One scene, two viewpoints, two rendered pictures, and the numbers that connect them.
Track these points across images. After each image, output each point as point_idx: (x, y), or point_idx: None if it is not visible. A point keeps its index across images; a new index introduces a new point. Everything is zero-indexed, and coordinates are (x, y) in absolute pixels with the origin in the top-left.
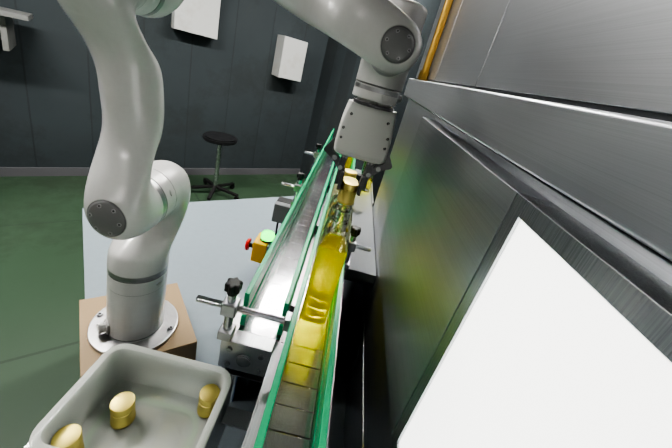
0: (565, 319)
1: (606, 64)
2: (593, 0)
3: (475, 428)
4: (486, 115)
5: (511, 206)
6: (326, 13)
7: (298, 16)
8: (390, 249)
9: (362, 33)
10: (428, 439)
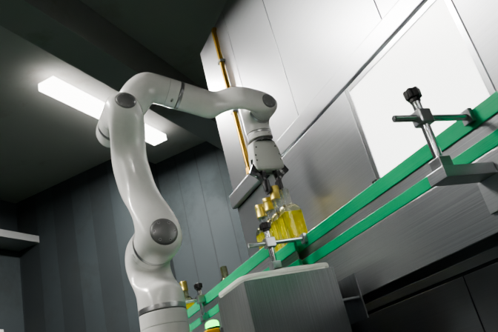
0: (369, 83)
1: (337, 63)
2: (322, 60)
3: (382, 124)
4: (317, 104)
5: (346, 93)
6: (235, 99)
7: (211, 113)
8: (318, 218)
9: (254, 99)
10: (384, 159)
